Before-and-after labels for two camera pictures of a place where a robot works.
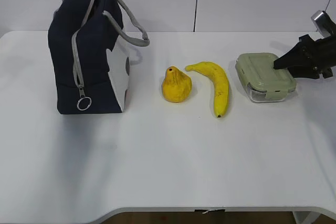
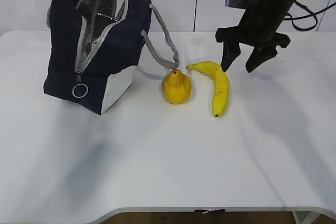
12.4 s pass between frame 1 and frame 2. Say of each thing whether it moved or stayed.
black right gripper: moved
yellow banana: stayed
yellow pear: stayed
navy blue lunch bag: moved
